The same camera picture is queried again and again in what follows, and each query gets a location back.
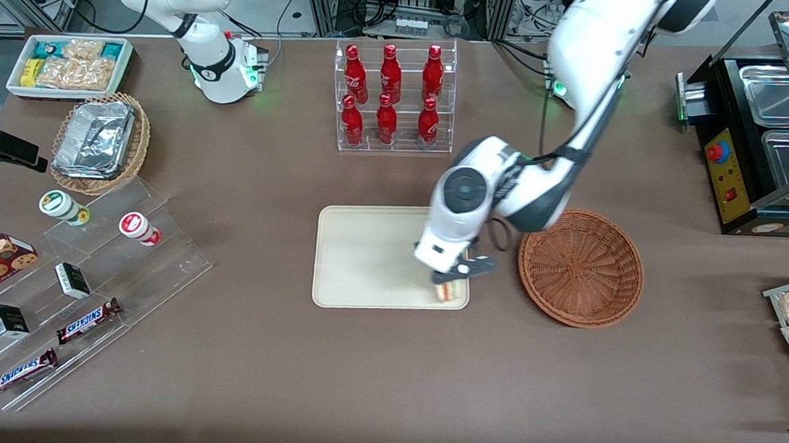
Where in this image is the red cola bottle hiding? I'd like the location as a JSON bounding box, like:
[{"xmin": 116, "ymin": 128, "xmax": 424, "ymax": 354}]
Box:
[
  {"xmin": 342, "ymin": 44, "xmax": 372, "ymax": 105},
  {"xmin": 378, "ymin": 42, "xmax": 405, "ymax": 105},
  {"xmin": 421, "ymin": 43, "xmax": 446, "ymax": 104},
  {"xmin": 375, "ymin": 93, "xmax": 400, "ymax": 146},
  {"xmin": 340, "ymin": 94, "xmax": 367, "ymax": 147},
  {"xmin": 416, "ymin": 96, "xmax": 442, "ymax": 147}
]

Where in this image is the large clear cracker bag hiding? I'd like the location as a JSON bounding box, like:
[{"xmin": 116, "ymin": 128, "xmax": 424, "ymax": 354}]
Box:
[{"xmin": 36, "ymin": 55, "xmax": 116, "ymax": 93}]

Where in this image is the white plastic snack bin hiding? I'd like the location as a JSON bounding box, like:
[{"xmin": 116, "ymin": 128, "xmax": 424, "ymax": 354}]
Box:
[{"xmin": 5, "ymin": 31, "xmax": 136, "ymax": 106}]

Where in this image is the triangular sandwich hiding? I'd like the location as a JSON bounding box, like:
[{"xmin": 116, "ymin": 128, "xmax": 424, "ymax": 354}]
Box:
[{"xmin": 433, "ymin": 278, "xmax": 469, "ymax": 304}]

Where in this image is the red lid yogurt cup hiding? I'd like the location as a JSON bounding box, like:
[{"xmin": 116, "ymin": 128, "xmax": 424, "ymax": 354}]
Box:
[{"xmin": 117, "ymin": 210, "xmax": 163, "ymax": 248}]

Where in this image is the foil tray stack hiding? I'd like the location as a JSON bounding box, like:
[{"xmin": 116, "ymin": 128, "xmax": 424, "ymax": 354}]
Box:
[{"xmin": 52, "ymin": 98, "xmax": 136, "ymax": 183}]

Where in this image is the brown round wicker basket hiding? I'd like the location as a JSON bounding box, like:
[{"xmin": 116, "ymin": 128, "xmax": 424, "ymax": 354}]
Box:
[{"xmin": 513, "ymin": 205, "xmax": 648, "ymax": 332}]

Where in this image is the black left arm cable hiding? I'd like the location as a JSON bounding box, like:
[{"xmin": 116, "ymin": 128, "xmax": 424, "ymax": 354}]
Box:
[{"xmin": 486, "ymin": 216, "xmax": 518, "ymax": 254}]

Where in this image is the clear acrylic bottle rack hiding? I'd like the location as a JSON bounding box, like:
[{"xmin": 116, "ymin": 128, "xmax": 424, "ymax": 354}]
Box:
[{"xmin": 329, "ymin": 32, "xmax": 459, "ymax": 159}]

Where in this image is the black food warmer machine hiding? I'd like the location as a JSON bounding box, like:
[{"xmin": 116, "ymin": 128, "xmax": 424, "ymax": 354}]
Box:
[{"xmin": 667, "ymin": 3, "xmax": 789, "ymax": 240}]

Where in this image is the white power strip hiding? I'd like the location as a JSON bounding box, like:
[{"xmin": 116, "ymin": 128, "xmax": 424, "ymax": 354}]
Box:
[{"xmin": 394, "ymin": 16, "xmax": 429, "ymax": 37}]

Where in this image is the small black box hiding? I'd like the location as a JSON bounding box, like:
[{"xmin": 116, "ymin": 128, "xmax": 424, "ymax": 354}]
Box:
[
  {"xmin": 52, "ymin": 261, "xmax": 94, "ymax": 301},
  {"xmin": 0, "ymin": 304, "xmax": 32, "ymax": 341}
]

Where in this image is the cream plastic tray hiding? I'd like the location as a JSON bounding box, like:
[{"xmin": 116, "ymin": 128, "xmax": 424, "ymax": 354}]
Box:
[{"xmin": 311, "ymin": 199, "xmax": 475, "ymax": 317}]

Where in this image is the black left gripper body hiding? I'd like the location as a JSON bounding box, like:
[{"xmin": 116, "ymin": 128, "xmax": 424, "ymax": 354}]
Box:
[{"xmin": 455, "ymin": 237, "xmax": 488, "ymax": 271}]

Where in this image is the small clear cracker bag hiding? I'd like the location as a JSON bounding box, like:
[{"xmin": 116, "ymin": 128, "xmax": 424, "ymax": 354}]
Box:
[{"xmin": 62, "ymin": 38, "xmax": 105, "ymax": 62}]

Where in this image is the green lid yogurt cup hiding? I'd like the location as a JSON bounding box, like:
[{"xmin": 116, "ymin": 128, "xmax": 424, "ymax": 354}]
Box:
[{"xmin": 38, "ymin": 188, "xmax": 93, "ymax": 228}]

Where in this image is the snickers bar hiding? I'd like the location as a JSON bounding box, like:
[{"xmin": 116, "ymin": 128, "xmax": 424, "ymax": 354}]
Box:
[
  {"xmin": 0, "ymin": 344, "xmax": 60, "ymax": 401},
  {"xmin": 55, "ymin": 293, "xmax": 123, "ymax": 350}
]

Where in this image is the light wicker basket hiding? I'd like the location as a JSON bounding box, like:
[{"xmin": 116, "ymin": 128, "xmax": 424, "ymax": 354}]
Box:
[{"xmin": 49, "ymin": 88, "xmax": 154, "ymax": 200}]

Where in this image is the clear acrylic stepped shelf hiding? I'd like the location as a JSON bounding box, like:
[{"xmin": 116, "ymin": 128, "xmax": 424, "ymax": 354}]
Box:
[{"xmin": 0, "ymin": 168, "xmax": 218, "ymax": 425}]

